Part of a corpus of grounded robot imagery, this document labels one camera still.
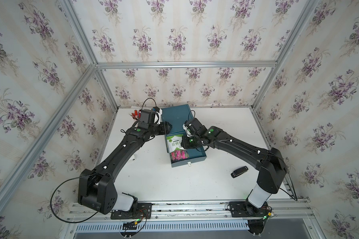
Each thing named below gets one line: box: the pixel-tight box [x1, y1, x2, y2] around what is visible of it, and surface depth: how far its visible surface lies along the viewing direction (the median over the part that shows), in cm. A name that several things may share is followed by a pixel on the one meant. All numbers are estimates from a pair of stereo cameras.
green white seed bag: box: [166, 133, 189, 161], surface depth 81 cm
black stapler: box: [230, 165, 249, 179], surface depth 84 cm
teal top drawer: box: [165, 132, 207, 168], surface depth 75 cm
